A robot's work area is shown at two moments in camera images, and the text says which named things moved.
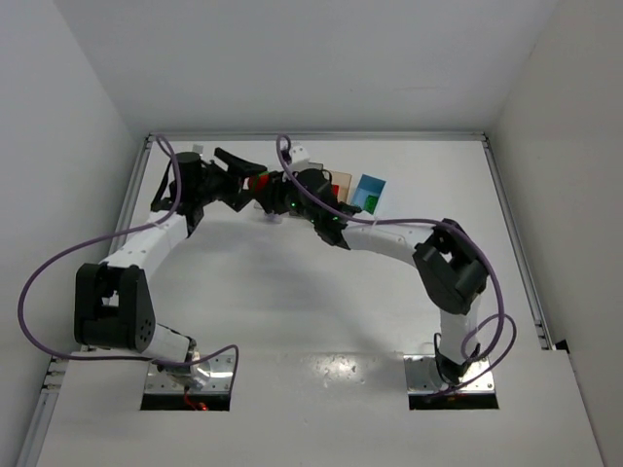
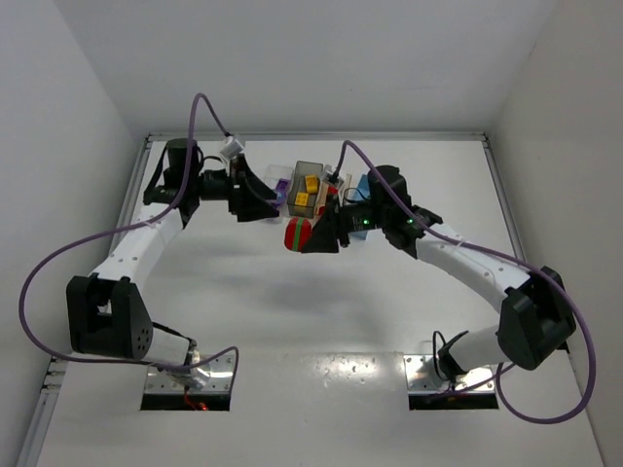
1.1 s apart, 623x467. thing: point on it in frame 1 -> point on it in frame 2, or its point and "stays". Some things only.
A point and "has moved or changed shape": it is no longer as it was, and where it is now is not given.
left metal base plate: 219,367 stays
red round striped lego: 259,182 has moved or changed shape
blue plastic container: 367,186 stays
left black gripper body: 229,183 stays
